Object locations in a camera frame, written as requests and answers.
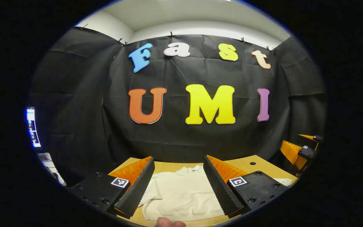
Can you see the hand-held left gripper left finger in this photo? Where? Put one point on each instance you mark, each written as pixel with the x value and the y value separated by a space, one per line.
pixel 137 192

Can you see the white sweatshirt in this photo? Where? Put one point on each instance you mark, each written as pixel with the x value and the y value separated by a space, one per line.
pixel 181 195

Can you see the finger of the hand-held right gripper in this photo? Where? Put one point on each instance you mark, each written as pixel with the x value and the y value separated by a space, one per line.
pixel 295 154
pixel 307 137

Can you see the computer monitor screen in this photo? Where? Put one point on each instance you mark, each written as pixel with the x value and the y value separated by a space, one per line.
pixel 31 126

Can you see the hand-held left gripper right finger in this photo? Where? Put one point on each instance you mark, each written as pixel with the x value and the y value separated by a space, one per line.
pixel 221 189

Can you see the black backdrop cloth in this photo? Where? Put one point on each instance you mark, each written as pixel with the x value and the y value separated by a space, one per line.
pixel 184 138

